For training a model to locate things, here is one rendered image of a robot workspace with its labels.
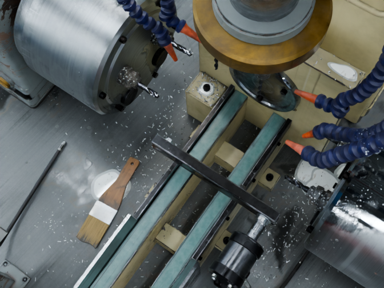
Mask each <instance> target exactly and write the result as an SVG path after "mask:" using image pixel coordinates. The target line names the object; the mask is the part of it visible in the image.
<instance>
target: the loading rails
mask: <svg viewBox="0 0 384 288"><path fill-rule="evenodd" d="M247 99H248V96H246V95H244V94H242V93H241V92H239V91H238V90H235V86H234V85H232V84H231V85H230V86H229V87H228V89H227V90H226V91H225V93H224V94H223V96H221V98H220V99H219V101H218V102H217V103H216V104H215V105H214V107H213V109H212V110H211V112H210V113H209V114H208V116H207V117H206V118H205V120H204V121H203V122H202V124H201V125H200V124H198V125H197V126H196V128H195V129H194V131H193V132H192V133H191V134H190V136H189V141H188V143H187V144H186V145H185V147H184V148H183V150H184V151H185V152H187V153H188V154H190V155H192V156H193V157H194V158H196V159H197V160H199V161H201V162H202V163H204V164H205V165H207V166H208V167H211V166H212V165H213V163H214V162H215V163H217V164H219V165H220V166H222V167H223V168H225V169H226V170H228V171H229V172H231V174H230V175H229V176H228V179H229V180H230V181H232V182H234V183H235V184H236V185H238V186H240V185H241V184H242V185H244V186H245V187H246V188H247V189H246V191H247V192H249V193H251V192H252V191H253V189H254V188H255V187H256V185H257V184H258V185H260V186H261V187H263V188H264V189H266V190H267V191H269V192H271V191H272V189H273V188H274V186H275V185H276V184H277V182H278V181H279V179H280V177H281V175H280V174H278V173H277V172H276V171H274V170H272V169H271V168H269V166H270V164H271V163H272V161H273V160H274V158H275V157H276V156H277V154H278V153H279V151H280V149H281V148H282V147H283V145H284V144H285V140H286V137H287V134H288V132H289V128H290V126H291V123H292V120H291V119H289V118H288V119H284V118H282V117H281V116H279V115H278V114H276V113H273V114H272V115H271V117H270V118H269V119H268V121H267V122H266V124H265V125H264V127H263V128H262V130H261V131H260V132H259V134H258V135H257V136H256V138H255V140H254V141H253V142H252V144H251V145H250V147H249V148H248V149H247V151H246V152H245V153H244V152H242V151H240V150H239V149H238V148H236V147H234V146H233V145H231V144H229V141H230V140H231V138H232V137H233V135H234V134H235V132H236V131H237V130H238V128H239V127H240V125H241V124H242V123H243V121H244V120H245V114H246V106H247ZM200 181H201V179H200V178H198V177H197V176H195V175H194V174H192V173H191V172H189V171H188V170H186V169H185V168H183V167H182V166H180V165H179V164H177V163H175V162H173V163H172V164H171V165H170V167H169V168H168V169H167V171H166V172H165V173H164V174H163V175H162V178H161V179H160V180H159V182H158V183H156V182H155V183H154V184H153V185H152V187H151V188H150V190H149V191H148V192H147V194H146V195H145V200H144V202H143V203H142V204H141V206H140V207H139V209H138V210H137V211H136V212H135V213H134V215H133V216H131V215H130V214H128V215H127V216H126V218H125V219H124V220H123V221H122V223H121V224H120V225H119V227H118V228H117V229H116V231H115V232H114V234H113V235H112V236H111V237H110V239H109V240H108V241H107V243H106V244H105V245H104V247H103V248H102V250H101V251H100V252H99V254H98V255H97V256H96V258H95V259H94V260H93V261H92V263H91V264H90V266H89V267H88V268H87V270H86V271H85V272H84V274H83V275H82V276H81V277H80V279H79V281H78V282H77V283H76V284H75V286H74V287H73V288H125V286H126V285H127V283H128V282H129V280H130V279H131V278H132V276H133V275H134V273H135V272H136V271H137V269H138V268H139V267H140V265H141V264H142V262H143V261H144V260H145V258H146V257H147V255H148V254H149V252H150V251H151V250H152V248H153V247H154V246H155V244H156V243H158V244H159V245H161V246H162V247H164V248H165V249H166V250H168V251H169V252H171V253H172V254H173V256H172V258H171V259H170V260H169V262H168V263H167V265H166V266H165V268H164V269H163V270H162V272H161V273H160V275H159V276H158V278H157V279H156V280H155V282H154V283H153V285H152V286H151V288H192V286H193V285H194V284H195V282H196V280H197V279H198V277H199V276H200V274H201V270H200V267H201V266H202V264H203V263H204V261H205V260H206V258H207V257H208V256H209V254H210V253H211V251H212V249H213V248H214V247H216V248H217V249H219V250H220V251H223V249H224V248H225V246H226V245H227V243H228V242H229V240H228V239H229V238H230V236H231V235H232V233H231V232H229V231H228V230H227V228H228V226H229V224H230V223H231V222H232V220H233V219H234V217H235V216H236V214H237V213H238V212H239V210H240V208H241V207H242V206H241V205H240V204H238V203H236V202H235V201H234V200H232V199H231V198H229V197H228V196H226V195H224V194H223V193H221V192H220V191H218V192H217V193H216V195H215V197H214V198H213V199H212V201H211V202H210V203H209V205H208V207H207V208H206V209H205V211H204V212H203V213H202V215H201V216H200V218H199V219H198V220H197V222H196V224H195V225H194V226H193V228H192V229H191V230H190V232H189V233H188V235H187V236H186V235H184V234H183V233H182V232H180V231H179V230H177V229H176V228H174V227H173V226H172V225H170V224H171V222H172V220H173V219H174V218H175V216H176V215H177V214H178V212H179V211H180V209H181V208H182V206H183V205H184V204H185V202H186V201H187V200H188V198H189V196H191V194H192V193H193V191H194V190H195V188H196V187H197V186H198V184H199V183H200Z"/></svg>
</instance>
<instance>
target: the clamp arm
mask: <svg viewBox="0 0 384 288"><path fill-rule="evenodd" d="M151 143H152V146H153V148H154V149H156V150H157V151H159V152H160V153H162V154H163V155H165V156H166V157H168V158H170V159H171V160H172V161H174V162H175V163H177V164H179V165H180V166H182V167H183V168H185V169H186V170H188V171H189V172H191V173H192V174H194V175H195V176H197V177H198V178H200V179H201V180H203V181H205V182H206V183H208V184H209V185H210V186H212V187H214V188H215V189H217V190H218V191H220V192H221V193H223V194H224V195H226V196H228V197H229V198H231V199H232V200H234V201H235V202H236V203H238V204H240V205H241V206H243V207H244V208H246V209H248V210H249V211H250V212H252V213H253V214H255V215H257V216H258V217H257V218H256V219H260V218H261V216H263V218H262V220H261V221H262V222H264V223H265V222H266V220H268V221H267V223H266V226H267V225H268V224H271V225H272V226H274V225H275V224H276V222H277V220H278V219H279V217H280V215H281V214H280V212H278V211H276V210H275V209H274V208H272V207H271V206H269V205H267V204H266V203H264V202H263V201H261V200H260V199H258V198H257V197H255V196H253V195H252V194H250V193H249V192H247V191H246V189H247V188H246V187H245V186H244V185H242V184H241V185H240V186H238V185H236V184H235V183H234V182H232V181H230V180H229V179H227V178H226V177H224V176H222V175H221V174H220V173H218V172H216V171H215V170H213V169H212V168H210V167H208V166H207V165H205V164H204V163H202V162H201V161H199V160H197V159H196V158H194V157H193V156H192V155H190V154H188V153H187V152H185V151H184V150H182V149H180V148H179V147H178V146H176V145H175V144H173V140H172V139H170V138H169V137H166V138H164V137H162V136H160V135H159V134H157V135H156V136H155V137H154V138H153V140H152V141H151Z"/></svg>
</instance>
